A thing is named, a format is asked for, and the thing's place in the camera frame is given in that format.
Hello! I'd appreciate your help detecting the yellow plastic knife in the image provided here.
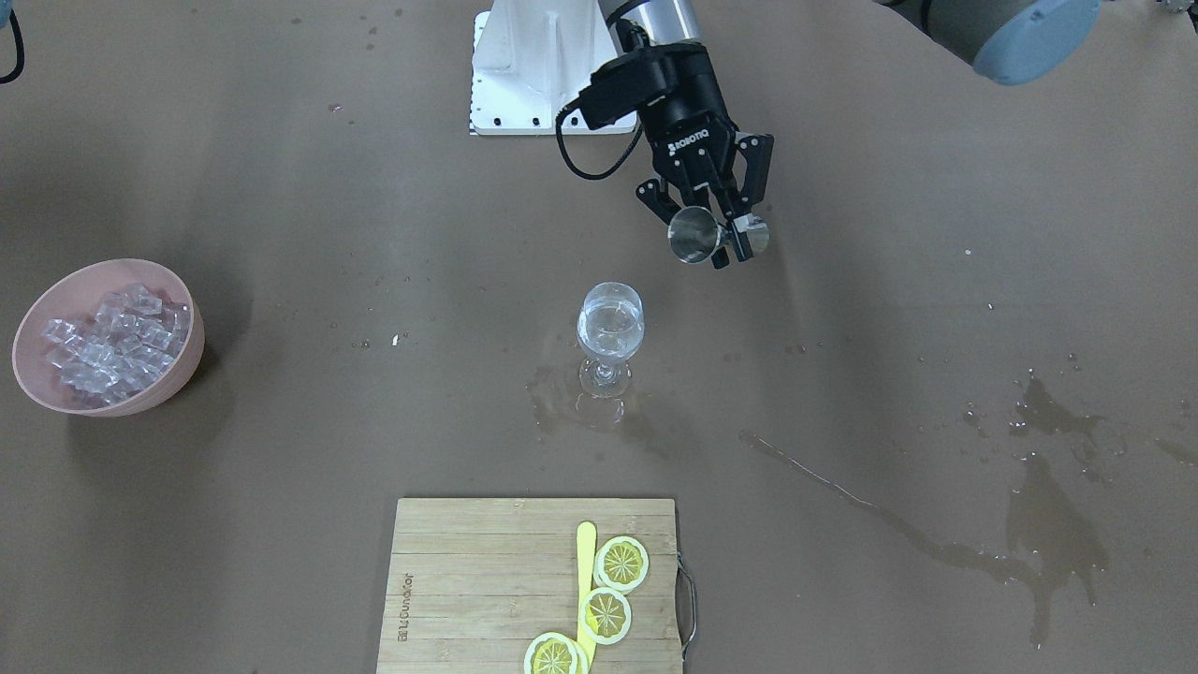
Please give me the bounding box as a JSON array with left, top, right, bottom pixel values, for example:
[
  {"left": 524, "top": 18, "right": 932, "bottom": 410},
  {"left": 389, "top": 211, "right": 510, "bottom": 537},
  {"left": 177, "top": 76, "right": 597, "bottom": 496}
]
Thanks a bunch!
[{"left": 575, "top": 520, "right": 595, "bottom": 670}]

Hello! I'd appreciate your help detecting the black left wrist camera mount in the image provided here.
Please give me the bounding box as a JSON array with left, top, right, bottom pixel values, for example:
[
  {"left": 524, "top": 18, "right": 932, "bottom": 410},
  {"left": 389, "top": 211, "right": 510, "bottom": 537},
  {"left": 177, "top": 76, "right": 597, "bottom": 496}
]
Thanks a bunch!
[{"left": 575, "top": 45, "right": 678, "bottom": 130}]

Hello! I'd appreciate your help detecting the clear ice cubes pile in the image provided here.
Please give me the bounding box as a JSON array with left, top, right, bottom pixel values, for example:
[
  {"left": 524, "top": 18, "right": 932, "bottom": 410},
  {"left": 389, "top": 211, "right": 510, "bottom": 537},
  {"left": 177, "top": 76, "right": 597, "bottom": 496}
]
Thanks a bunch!
[{"left": 41, "top": 283, "right": 198, "bottom": 409}]

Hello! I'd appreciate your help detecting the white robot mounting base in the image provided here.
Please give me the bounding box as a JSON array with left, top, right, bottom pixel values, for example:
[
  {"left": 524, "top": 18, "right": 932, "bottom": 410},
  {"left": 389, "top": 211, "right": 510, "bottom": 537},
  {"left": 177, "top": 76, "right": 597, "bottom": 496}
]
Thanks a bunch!
[{"left": 468, "top": 1, "right": 616, "bottom": 136}]

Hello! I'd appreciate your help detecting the lemon slice near handle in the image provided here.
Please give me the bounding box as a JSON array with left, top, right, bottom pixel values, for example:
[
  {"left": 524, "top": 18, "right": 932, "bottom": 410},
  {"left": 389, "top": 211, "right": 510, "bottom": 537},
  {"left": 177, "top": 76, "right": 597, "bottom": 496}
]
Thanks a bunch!
[{"left": 593, "top": 535, "right": 651, "bottom": 594}]

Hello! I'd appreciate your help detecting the bamboo cutting board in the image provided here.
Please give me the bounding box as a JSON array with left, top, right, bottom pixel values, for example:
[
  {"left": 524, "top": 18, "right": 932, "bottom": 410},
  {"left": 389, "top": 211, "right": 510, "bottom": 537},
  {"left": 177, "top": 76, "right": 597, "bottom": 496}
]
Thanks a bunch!
[{"left": 373, "top": 496, "right": 694, "bottom": 673}]

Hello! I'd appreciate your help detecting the steel double jigger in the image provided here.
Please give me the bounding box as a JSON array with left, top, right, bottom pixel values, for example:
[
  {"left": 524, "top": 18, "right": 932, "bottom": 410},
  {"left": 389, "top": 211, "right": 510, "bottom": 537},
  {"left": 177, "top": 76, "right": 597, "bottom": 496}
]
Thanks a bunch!
[{"left": 667, "top": 206, "right": 770, "bottom": 271}]

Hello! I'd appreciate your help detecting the lemon slice middle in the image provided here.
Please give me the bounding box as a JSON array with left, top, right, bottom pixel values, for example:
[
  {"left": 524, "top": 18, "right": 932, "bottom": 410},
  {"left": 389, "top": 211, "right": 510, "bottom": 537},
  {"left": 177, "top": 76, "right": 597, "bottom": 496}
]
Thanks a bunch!
[{"left": 577, "top": 585, "right": 633, "bottom": 645}]

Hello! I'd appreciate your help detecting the pink bowl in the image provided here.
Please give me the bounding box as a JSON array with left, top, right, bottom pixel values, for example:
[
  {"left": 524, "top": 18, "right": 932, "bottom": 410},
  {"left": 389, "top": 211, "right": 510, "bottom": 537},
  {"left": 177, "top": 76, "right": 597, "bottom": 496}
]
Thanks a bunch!
[{"left": 11, "top": 257, "right": 205, "bottom": 418}]

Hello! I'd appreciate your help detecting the lemon slice far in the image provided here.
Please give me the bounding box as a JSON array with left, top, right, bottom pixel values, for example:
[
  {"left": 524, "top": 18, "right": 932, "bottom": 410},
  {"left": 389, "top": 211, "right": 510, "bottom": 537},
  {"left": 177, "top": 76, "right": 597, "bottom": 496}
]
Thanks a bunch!
[{"left": 522, "top": 631, "right": 589, "bottom": 674}]

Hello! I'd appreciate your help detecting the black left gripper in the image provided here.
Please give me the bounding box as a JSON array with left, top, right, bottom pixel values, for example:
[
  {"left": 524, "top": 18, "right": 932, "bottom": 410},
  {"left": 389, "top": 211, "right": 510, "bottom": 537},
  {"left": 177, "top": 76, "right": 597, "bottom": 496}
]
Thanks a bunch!
[{"left": 636, "top": 44, "right": 774, "bottom": 271}]

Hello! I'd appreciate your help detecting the clear wine glass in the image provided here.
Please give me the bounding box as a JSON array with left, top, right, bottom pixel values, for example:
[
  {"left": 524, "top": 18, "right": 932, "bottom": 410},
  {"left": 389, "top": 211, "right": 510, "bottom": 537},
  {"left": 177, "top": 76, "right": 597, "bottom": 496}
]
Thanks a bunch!
[{"left": 575, "top": 281, "right": 646, "bottom": 400}]

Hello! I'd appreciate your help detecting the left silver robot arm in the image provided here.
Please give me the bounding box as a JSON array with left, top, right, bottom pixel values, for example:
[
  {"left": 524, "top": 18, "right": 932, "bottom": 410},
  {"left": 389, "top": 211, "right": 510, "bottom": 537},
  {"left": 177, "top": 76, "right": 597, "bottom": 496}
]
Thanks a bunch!
[{"left": 573, "top": 1, "right": 1101, "bottom": 269}]

